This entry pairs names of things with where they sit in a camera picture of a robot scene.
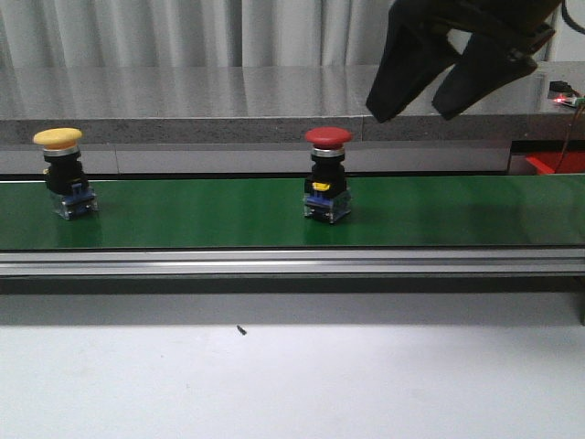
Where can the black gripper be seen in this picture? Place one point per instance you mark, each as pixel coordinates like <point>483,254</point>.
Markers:
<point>504,36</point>

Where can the small green circuit board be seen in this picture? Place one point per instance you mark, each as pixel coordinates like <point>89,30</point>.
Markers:
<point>562,93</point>

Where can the red plastic tray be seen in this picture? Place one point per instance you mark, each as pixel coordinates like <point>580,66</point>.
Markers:
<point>547,163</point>

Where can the green conveyor belt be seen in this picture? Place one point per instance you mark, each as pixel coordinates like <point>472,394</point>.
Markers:
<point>268,212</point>

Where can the grey stone counter slab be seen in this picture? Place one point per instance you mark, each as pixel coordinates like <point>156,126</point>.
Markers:
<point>234,105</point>

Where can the white curtain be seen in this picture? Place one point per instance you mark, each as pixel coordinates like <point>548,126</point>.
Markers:
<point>173,34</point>

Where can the aluminium conveyor frame rail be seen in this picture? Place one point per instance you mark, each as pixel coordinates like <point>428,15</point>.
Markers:
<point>378,262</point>

